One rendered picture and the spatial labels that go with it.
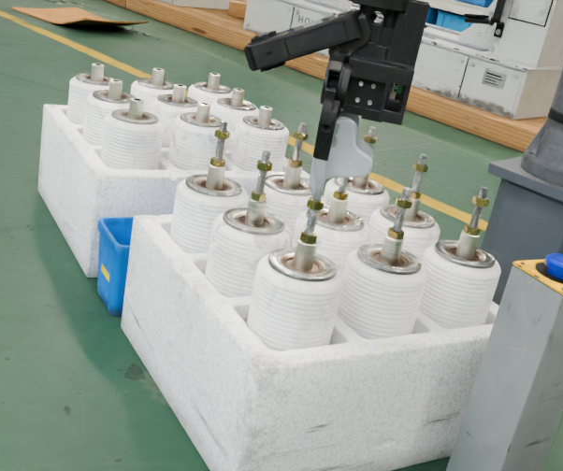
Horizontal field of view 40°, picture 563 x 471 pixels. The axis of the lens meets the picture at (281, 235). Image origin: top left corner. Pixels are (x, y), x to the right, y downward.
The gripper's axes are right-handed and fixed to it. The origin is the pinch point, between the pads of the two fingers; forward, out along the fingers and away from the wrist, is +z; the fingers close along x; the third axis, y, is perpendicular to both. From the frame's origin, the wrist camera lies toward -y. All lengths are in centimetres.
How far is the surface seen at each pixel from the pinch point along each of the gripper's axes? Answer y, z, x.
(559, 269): 25.5, 2.0, -3.8
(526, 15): 52, -8, 216
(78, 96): -48, 12, 58
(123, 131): -33, 11, 38
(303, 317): 2.0, 13.1, -4.6
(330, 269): 3.7, 9.1, 0.1
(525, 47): 54, 2, 215
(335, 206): 2.5, 7.2, 15.5
